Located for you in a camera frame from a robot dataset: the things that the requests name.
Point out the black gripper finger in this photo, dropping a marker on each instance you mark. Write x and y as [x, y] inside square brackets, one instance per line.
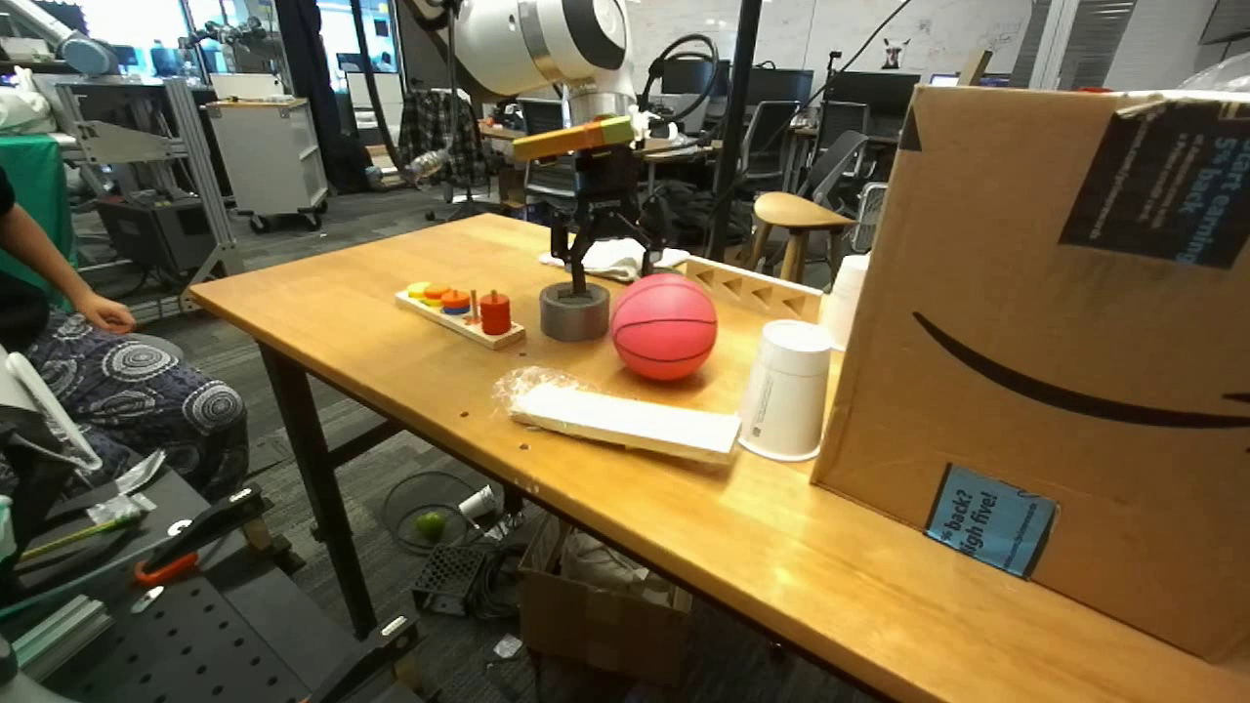
[656, 241]
[574, 258]

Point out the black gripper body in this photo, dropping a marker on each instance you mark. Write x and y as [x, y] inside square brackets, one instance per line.
[608, 194]

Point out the grey duct tape roll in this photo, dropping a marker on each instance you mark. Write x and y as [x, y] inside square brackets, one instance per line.
[574, 315]

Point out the pink toy basketball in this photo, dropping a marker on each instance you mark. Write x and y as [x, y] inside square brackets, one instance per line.
[665, 328]

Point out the plastic-wrapped wooden sorter board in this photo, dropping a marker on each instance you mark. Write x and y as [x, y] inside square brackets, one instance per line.
[627, 418]

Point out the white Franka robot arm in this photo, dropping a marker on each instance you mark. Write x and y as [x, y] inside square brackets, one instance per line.
[541, 43]

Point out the person's bare forearm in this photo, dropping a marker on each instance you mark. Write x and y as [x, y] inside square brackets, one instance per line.
[40, 257]

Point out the person's bare hand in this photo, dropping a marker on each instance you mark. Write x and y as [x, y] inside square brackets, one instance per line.
[104, 315]

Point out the white paper sheet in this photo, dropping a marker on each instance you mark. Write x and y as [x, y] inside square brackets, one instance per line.
[610, 258]

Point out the wooden shape sorter board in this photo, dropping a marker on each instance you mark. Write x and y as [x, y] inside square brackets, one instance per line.
[763, 295]

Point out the black vertical pole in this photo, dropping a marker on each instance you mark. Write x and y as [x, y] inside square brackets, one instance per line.
[734, 129]

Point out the dark computer monitor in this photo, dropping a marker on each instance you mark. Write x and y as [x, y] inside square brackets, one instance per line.
[693, 81]

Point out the round wooden stool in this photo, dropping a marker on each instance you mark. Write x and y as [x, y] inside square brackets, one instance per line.
[800, 211]

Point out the white paper cup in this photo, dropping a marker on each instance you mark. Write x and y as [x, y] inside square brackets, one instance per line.
[782, 392]
[845, 297]

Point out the small green ball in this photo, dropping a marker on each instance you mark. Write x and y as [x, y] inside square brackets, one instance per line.
[430, 526]

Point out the white wheeled cart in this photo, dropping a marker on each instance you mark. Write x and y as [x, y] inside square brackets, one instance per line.
[269, 159]

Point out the open brown cardboard box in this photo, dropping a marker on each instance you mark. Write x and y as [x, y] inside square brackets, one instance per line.
[608, 628]

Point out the Amazon cardboard box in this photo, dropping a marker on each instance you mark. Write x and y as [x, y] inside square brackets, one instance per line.
[1042, 366]

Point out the grey metal rack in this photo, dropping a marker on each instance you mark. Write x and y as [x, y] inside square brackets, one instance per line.
[144, 196]

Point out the black perforated plate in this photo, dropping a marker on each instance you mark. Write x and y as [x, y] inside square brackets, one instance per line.
[220, 647]

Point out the green cloth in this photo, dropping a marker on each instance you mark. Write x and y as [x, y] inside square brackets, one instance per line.
[40, 180]

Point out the person's black shirt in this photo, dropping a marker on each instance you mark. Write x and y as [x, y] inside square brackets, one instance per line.
[9, 315]

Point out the pale aluminium extrusion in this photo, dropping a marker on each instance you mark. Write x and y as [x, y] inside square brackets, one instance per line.
[54, 633]

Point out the black metal table frame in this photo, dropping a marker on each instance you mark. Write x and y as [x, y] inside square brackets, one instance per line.
[317, 492]

